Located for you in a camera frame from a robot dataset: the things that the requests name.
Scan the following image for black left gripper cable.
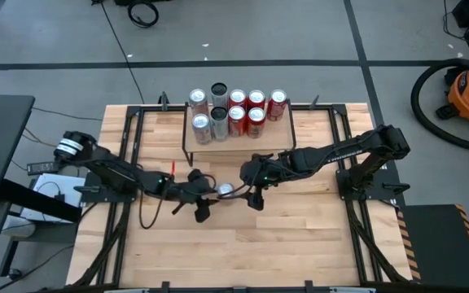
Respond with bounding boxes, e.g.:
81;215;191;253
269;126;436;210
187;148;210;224
138;189;166;230

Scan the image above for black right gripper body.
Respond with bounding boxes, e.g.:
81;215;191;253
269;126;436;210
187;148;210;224
240;153;284;212

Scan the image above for black platform hazard stripes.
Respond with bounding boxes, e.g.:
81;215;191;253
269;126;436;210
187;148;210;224
397;203;469;291

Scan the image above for black extrusion table frame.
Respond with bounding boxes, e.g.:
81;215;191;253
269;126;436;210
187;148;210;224
69;103;414;293

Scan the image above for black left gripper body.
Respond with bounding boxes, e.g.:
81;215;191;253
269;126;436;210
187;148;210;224
173;168;215;224

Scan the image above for tall dark slim can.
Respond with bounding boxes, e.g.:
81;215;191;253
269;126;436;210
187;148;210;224
210;81;230;110

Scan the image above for wooden shelf black metal legs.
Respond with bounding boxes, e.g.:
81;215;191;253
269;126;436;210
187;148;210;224
182;97;300;168

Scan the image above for thin black floor cable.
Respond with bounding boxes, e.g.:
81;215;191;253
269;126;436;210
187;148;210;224
99;0;146;103

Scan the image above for red Coke Zero can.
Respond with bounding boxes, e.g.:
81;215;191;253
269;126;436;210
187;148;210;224
247;89;266;110
246;107;266;139

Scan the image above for orange shop vacuum with hose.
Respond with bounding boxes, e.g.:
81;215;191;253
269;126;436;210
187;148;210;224
410;58;469;154

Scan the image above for black beam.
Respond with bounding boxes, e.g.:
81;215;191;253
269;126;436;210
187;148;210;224
0;178;83;223

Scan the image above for red Coca-Cola can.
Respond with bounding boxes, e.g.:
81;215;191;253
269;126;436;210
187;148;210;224
217;181;235;200
266;88;288;122
227;104;247;138
228;88;248;109

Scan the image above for coiled black cable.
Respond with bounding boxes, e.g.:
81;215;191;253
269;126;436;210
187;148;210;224
126;0;160;29

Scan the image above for black power adapter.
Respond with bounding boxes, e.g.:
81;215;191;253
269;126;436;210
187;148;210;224
26;160;60;176

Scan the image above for tall silver can black lid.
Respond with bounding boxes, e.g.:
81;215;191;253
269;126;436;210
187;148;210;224
210;106;230;142

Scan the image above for white box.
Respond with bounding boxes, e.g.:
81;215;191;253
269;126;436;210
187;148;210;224
20;173;85;224

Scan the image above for yellow floor cable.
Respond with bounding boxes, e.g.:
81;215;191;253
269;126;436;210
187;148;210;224
22;126;97;154

